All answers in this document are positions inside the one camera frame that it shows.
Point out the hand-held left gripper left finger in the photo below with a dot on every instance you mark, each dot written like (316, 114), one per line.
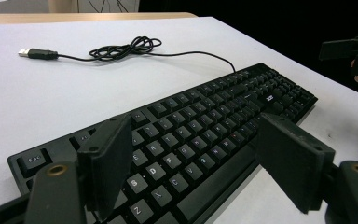
(108, 161)

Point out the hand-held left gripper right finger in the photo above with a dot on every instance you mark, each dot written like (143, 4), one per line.
(292, 161)

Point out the black computer keyboard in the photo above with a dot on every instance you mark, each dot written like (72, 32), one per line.
(199, 124)

